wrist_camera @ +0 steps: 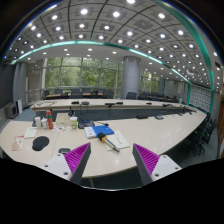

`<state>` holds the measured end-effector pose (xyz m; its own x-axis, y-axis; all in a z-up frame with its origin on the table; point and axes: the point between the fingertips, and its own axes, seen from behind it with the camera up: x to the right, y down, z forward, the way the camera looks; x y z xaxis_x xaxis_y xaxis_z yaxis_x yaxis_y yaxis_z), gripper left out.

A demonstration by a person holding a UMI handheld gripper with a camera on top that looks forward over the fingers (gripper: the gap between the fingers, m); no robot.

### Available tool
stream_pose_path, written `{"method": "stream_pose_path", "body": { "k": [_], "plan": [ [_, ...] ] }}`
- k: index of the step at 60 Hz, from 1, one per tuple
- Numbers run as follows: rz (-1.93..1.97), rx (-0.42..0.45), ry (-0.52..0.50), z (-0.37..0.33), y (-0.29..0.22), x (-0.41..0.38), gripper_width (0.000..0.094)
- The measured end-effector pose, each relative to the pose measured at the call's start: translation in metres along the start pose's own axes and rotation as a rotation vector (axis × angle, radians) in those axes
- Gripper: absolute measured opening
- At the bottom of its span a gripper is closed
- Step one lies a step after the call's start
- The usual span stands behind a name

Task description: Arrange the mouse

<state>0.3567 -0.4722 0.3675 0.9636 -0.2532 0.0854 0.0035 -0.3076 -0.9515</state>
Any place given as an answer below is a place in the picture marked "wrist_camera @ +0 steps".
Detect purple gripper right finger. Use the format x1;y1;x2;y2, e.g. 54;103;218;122
132;143;183;186

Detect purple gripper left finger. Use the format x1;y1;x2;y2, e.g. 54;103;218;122
42;142;92;186

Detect black computer mouse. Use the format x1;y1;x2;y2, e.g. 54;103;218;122
58;148;71;154

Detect black oval mouse pad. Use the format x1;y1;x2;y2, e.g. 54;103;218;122
32;136;50;151

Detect white book under notebook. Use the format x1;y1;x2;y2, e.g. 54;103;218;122
84;127;96;138

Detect blue notebook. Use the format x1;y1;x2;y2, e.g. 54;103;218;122
92;125;114;135

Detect black desk phone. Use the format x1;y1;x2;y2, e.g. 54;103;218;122
78;120;94;129

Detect pale green paper pad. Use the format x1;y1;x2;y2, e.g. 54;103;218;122
107;130;130;149

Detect white cup green label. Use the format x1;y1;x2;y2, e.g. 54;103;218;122
70;116;77;129

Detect beige cardboard box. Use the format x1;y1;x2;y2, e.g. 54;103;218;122
55;113;70;126

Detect orange red bottle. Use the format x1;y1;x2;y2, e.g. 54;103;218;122
46;110;53;129

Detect white paper sheet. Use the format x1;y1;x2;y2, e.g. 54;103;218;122
24;127;37;139

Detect white plastic cup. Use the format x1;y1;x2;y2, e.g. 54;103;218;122
34;117;41;128

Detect red white booklet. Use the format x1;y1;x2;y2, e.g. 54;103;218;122
12;135;24;151

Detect grey round pillar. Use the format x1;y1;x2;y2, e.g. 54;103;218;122
120;56;141;98

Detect black orange handled tool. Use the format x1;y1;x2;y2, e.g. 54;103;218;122
97;132;119;152

